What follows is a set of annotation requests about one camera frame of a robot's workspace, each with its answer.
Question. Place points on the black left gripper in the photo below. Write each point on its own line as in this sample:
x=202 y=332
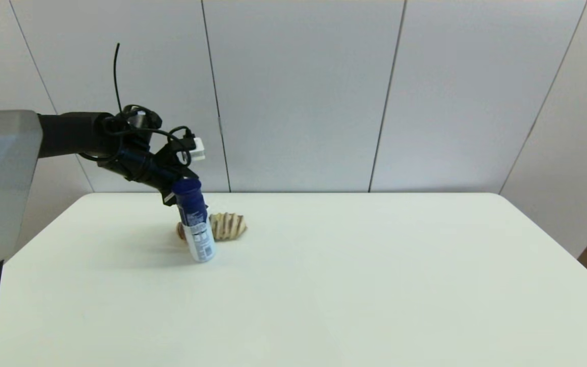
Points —
x=153 y=168

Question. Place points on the long twisted bread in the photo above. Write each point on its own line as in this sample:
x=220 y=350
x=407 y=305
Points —
x=228 y=227

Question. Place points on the blue and white bottle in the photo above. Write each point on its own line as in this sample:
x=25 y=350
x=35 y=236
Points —
x=199 y=239

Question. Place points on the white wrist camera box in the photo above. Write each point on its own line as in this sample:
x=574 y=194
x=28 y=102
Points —
x=197 y=149

